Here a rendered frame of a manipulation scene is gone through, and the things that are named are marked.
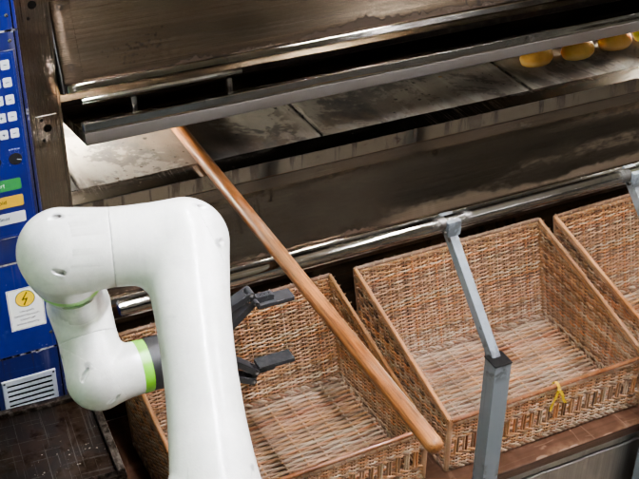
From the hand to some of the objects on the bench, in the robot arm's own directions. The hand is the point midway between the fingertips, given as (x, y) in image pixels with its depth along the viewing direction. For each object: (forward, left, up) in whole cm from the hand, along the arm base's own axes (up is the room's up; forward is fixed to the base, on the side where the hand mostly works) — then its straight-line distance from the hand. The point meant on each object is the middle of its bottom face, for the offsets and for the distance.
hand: (285, 326), depth 214 cm
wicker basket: (+12, +30, -61) cm, 69 cm away
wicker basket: (+131, +22, -61) cm, 146 cm away
